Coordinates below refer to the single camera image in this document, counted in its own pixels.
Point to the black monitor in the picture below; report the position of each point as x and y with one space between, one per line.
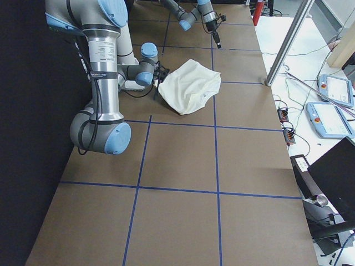
333 173

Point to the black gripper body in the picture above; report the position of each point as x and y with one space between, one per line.
159 83
211 26

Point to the blue teach pendant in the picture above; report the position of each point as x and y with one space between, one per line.
328 121
338 89

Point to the red cylinder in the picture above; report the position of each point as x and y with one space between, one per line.
257 12

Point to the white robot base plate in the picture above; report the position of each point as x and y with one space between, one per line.
126 56

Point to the cream long-sleeve cat shirt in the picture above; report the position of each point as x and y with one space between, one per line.
188 88

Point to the wooden board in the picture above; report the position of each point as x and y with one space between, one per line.
343 51

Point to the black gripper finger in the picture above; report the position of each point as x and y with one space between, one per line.
216 39

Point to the black box with white label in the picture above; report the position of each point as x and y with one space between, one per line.
305 182

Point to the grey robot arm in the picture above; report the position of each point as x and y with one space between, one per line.
100 126
203 11

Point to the grey aluminium frame post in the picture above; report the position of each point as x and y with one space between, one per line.
296 24

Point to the far blue teach pendant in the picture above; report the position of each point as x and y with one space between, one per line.
338 89

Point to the black orange connector hub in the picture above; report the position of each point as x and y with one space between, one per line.
283 114

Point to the near blue teach pendant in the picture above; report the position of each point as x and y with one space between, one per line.
328 121

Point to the steel cup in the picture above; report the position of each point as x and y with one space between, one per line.
321 201

